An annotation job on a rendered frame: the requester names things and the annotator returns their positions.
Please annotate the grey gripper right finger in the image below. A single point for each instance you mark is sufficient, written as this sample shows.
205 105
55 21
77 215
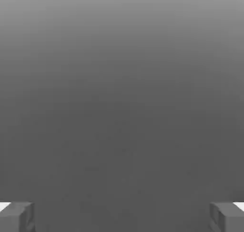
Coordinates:
228 218

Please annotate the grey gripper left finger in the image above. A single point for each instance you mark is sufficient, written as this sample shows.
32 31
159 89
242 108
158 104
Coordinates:
15 217

